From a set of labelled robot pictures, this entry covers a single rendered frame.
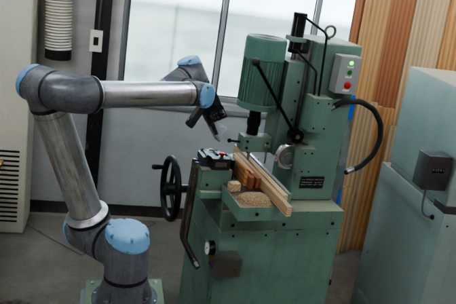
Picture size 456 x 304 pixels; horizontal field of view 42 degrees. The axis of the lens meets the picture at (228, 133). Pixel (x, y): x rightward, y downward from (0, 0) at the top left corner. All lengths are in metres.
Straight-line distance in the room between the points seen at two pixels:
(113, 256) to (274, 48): 1.05
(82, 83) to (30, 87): 0.16
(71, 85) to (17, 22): 1.78
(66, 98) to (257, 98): 0.99
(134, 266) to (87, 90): 0.63
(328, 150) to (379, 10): 1.50
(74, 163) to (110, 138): 1.97
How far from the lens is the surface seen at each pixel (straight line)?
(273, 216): 2.36
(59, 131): 1.90
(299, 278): 2.78
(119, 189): 4.07
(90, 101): 1.77
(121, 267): 2.04
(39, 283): 3.42
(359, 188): 4.04
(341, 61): 2.51
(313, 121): 2.50
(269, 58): 2.46
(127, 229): 2.05
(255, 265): 2.65
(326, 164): 2.70
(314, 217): 2.66
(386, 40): 4.04
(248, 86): 2.50
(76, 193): 2.04
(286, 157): 2.57
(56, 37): 3.61
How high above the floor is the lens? 1.82
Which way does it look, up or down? 17 degrees down
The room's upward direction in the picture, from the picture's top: 8 degrees clockwise
